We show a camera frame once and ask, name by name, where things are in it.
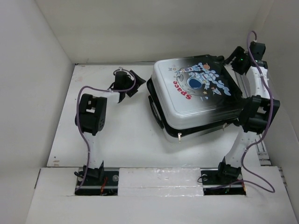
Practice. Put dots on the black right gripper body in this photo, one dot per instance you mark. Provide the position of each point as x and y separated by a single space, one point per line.
241 55

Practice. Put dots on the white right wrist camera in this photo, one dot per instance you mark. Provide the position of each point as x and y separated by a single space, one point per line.
254 44

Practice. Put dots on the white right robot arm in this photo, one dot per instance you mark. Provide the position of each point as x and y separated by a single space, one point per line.
255 118

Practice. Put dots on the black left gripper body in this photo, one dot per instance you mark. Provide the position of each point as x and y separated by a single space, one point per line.
129 84

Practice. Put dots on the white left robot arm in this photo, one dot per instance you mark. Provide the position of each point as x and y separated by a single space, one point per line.
91 116

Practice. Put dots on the black suitcase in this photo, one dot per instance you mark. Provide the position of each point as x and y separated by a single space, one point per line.
193 96

